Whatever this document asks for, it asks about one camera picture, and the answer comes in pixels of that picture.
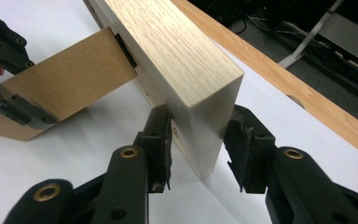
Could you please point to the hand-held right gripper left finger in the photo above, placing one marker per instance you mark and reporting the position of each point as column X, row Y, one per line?
column 127, row 186

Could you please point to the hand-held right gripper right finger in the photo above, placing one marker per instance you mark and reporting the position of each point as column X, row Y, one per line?
column 292, row 186

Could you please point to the wooden picture frame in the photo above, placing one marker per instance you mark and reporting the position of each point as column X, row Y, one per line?
column 174, row 56

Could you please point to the white metal desk frame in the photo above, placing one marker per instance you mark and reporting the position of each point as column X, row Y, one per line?
column 354, row 40

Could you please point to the white paper sheet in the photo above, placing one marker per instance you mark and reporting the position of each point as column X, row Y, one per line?
column 74, row 155

